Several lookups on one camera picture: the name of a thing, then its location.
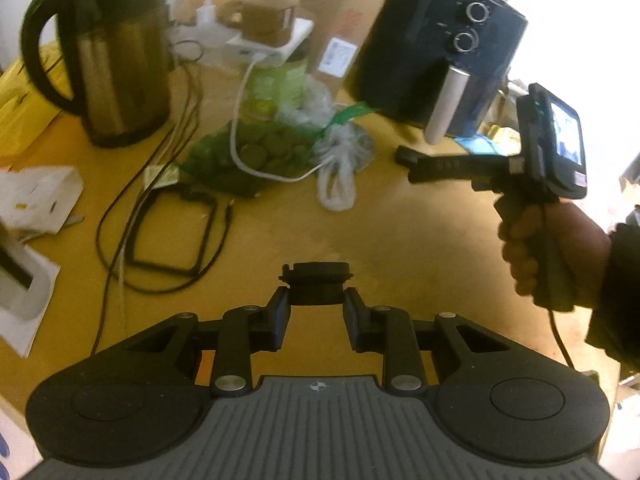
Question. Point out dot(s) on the yellow paper envelope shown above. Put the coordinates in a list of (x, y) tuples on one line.
[(20, 110)]

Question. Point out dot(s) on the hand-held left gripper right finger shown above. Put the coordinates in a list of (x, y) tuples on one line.
[(352, 317)]

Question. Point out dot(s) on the blue wipes packet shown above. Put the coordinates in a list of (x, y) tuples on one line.
[(475, 144)]

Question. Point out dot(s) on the person's right forearm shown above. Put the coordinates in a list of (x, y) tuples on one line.
[(625, 300)]

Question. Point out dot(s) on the green can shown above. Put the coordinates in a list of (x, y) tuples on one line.
[(275, 90)]

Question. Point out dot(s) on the steel electric kettle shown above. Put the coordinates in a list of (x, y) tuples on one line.
[(120, 60)]

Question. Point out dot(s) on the white power bank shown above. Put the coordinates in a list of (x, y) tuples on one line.
[(295, 40)]

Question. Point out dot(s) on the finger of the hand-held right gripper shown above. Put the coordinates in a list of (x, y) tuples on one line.
[(450, 176), (450, 161)]

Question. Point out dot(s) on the white paper packaging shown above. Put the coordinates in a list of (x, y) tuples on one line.
[(25, 300)]

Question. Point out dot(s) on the small brown box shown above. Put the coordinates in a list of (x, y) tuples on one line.
[(265, 22)]

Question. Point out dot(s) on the green bag of dark discs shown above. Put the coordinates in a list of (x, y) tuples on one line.
[(250, 155)]

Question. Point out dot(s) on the person's right hand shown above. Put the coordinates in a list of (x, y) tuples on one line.
[(585, 245)]

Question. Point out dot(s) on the clear plastic bag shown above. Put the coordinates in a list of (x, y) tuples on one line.
[(340, 170)]

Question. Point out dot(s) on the black air fryer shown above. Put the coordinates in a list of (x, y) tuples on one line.
[(415, 60)]

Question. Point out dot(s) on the small green sachet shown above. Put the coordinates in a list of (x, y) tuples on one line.
[(160, 176)]

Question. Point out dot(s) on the tall cardboard carton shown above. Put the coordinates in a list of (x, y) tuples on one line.
[(350, 20)]

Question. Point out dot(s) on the yellow wipes packet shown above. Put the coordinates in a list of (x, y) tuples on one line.
[(504, 134)]

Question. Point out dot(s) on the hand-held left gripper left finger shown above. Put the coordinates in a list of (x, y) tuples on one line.
[(280, 317)]

